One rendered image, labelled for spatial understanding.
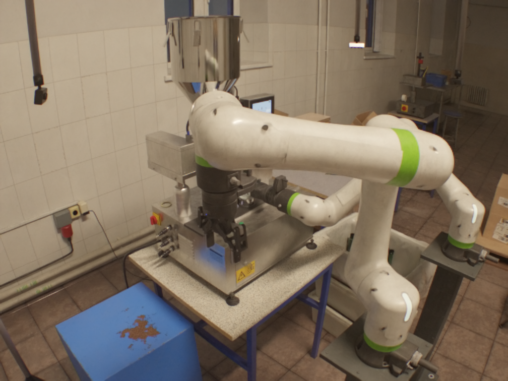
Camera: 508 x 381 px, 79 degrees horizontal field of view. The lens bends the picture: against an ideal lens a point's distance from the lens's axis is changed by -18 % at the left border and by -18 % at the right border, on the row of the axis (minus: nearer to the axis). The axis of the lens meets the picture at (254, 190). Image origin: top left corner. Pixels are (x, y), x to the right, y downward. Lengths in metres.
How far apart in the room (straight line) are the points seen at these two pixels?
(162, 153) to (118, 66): 1.36
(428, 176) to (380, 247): 0.34
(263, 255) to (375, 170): 0.95
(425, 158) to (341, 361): 0.63
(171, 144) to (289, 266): 0.75
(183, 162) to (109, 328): 0.81
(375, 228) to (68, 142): 2.17
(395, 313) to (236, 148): 0.60
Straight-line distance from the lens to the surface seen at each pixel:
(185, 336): 1.64
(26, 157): 2.60
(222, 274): 1.43
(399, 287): 0.99
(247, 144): 0.56
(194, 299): 1.53
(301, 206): 1.34
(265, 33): 3.81
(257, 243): 1.47
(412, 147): 0.72
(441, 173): 0.77
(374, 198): 0.95
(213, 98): 0.67
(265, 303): 1.50
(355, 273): 1.06
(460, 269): 1.58
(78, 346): 1.67
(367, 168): 0.67
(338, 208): 1.43
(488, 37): 11.23
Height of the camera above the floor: 1.77
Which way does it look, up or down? 25 degrees down
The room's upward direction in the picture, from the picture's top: straight up
